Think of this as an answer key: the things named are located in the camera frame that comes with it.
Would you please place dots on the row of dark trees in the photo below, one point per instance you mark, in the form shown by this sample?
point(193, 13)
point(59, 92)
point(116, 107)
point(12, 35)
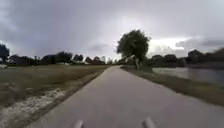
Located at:
point(190, 58)

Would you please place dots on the grey asphalt path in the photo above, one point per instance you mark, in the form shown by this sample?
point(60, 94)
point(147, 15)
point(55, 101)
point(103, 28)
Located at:
point(123, 100)

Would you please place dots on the large dark tree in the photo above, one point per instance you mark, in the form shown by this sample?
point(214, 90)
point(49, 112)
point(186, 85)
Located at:
point(134, 45)

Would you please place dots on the grass verge strip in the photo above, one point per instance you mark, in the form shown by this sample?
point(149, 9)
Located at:
point(186, 85)

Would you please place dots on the pond water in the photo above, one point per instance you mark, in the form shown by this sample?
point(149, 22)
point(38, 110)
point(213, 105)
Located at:
point(196, 74)

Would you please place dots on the grass field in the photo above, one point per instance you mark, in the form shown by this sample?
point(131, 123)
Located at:
point(43, 78)

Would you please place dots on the row of distant trees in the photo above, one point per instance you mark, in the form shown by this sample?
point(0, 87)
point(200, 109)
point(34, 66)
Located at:
point(56, 59)

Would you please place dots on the robot's own part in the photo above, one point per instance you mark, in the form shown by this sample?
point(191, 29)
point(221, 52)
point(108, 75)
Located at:
point(78, 124)
point(149, 123)

